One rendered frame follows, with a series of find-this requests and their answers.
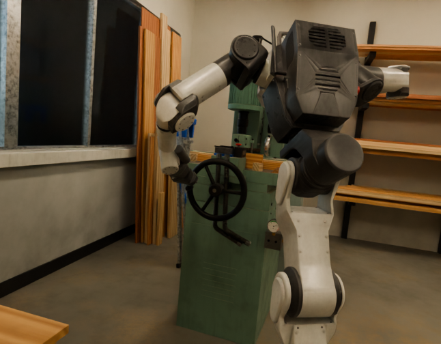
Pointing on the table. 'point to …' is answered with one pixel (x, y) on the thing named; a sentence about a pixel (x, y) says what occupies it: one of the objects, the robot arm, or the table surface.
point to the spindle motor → (244, 98)
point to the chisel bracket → (242, 140)
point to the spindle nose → (242, 122)
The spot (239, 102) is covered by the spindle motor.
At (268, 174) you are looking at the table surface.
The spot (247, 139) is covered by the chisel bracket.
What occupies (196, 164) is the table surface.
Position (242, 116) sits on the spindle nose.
